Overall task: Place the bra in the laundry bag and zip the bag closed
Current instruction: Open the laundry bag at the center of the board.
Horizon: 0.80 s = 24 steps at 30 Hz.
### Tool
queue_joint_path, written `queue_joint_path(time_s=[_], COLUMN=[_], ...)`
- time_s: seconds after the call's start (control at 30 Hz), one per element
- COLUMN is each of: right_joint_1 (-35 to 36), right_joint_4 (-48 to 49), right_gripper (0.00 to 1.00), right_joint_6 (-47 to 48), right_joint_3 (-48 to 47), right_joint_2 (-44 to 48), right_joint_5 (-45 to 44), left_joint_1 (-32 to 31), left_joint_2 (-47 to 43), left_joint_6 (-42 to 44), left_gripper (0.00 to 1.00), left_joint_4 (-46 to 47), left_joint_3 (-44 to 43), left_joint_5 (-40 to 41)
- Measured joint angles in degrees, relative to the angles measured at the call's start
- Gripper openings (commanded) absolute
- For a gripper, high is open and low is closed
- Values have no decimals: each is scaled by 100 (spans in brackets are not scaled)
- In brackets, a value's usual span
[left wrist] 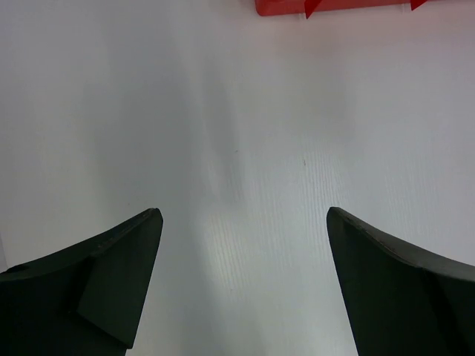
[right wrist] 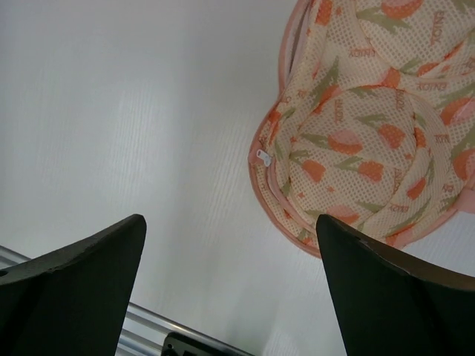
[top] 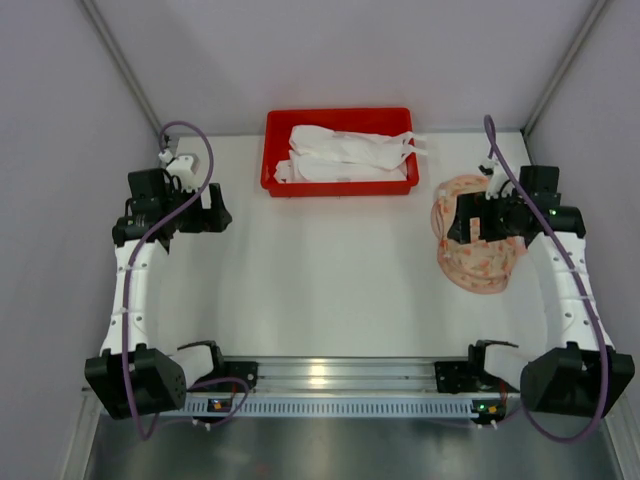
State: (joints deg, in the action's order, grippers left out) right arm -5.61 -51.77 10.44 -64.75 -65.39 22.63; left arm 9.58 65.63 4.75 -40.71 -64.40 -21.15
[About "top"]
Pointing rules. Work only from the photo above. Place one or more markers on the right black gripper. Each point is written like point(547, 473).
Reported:
point(473, 220)

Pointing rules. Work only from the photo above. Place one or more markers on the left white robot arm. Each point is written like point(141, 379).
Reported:
point(131, 375)

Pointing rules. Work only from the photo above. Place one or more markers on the red plastic bin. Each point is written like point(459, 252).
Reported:
point(389, 121)

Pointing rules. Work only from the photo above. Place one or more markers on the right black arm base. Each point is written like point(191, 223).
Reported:
point(455, 377)

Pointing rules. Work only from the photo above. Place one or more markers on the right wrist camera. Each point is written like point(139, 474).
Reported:
point(498, 181)

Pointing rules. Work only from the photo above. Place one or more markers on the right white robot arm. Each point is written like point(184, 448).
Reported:
point(560, 359)

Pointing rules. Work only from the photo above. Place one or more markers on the pink floral laundry bag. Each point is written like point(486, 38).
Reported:
point(480, 267)

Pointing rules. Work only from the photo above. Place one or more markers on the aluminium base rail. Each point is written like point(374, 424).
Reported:
point(349, 387)

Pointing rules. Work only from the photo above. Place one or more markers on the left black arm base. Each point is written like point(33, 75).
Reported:
point(228, 378)

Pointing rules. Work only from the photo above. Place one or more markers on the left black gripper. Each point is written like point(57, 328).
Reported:
point(206, 209)

